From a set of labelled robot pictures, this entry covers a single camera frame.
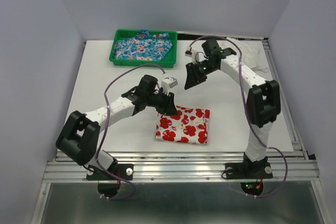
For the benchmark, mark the blue floral skirt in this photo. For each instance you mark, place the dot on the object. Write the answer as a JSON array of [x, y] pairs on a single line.
[[141, 45]]

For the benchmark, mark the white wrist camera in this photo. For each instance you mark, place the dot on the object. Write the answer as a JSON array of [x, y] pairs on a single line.
[[168, 83], [193, 54]]

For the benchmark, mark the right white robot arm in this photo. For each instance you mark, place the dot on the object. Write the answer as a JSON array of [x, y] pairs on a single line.
[[261, 102]]

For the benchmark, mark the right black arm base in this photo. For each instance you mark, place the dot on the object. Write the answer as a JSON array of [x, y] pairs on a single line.
[[248, 171]]

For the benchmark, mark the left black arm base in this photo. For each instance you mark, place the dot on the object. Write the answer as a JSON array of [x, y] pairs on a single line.
[[124, 171]]

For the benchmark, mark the green plastic tray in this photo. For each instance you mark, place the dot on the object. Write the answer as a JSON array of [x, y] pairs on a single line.
[[168, 62]]

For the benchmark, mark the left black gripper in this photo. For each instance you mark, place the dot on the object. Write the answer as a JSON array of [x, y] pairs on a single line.
[[168, 107]]

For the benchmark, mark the aluminium rail frame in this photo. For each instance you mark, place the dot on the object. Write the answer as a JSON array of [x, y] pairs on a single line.
[[187, 187]]

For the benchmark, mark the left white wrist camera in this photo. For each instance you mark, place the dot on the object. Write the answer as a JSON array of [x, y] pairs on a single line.
[[168, 83]]

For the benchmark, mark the white crumpled skirt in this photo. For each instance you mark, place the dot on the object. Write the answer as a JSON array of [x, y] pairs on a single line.
[[253, 54]]

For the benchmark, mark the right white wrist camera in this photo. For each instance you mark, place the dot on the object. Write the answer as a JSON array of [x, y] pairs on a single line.
[[193, 54]]

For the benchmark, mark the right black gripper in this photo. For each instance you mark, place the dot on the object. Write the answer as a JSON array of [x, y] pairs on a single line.
[[192, 77]]

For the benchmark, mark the red poppy white skirt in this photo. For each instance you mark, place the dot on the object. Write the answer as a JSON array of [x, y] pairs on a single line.
[[189, 126]]

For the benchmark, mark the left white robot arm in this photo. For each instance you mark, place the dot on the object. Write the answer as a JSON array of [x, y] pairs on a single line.
[[79, 138]]

